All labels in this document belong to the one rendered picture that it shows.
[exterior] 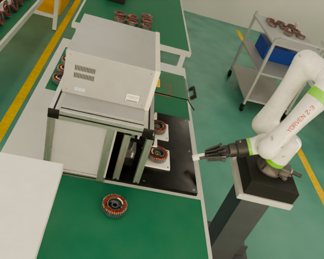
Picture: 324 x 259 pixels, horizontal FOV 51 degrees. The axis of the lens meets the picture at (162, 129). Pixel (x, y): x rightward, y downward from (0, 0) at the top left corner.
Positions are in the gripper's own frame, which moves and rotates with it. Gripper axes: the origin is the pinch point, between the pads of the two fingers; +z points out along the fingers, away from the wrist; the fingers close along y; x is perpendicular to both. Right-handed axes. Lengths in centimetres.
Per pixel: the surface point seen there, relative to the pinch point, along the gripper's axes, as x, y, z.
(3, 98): 0, 128, 167
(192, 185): -4.8, -15.2, 6.0
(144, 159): 23.0, -19.7, 23.3
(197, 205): -7.8, -25.9, 4.9
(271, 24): -50, 257, -104
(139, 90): 52, -8, 17
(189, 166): -4.7, -1.2, 6.2
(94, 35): 74, 11, 32
